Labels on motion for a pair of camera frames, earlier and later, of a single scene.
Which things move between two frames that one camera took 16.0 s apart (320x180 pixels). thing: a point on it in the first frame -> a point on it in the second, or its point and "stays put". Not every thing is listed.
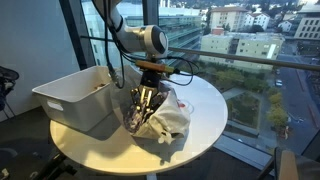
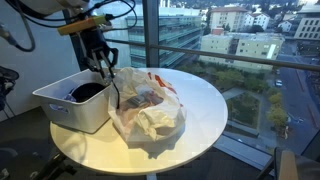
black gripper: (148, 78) -> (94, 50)
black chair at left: (8, 79) stays put
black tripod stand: (60, 167) stays put
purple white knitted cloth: (133, 118) -> (69, 97)
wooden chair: (288, 168) stays put
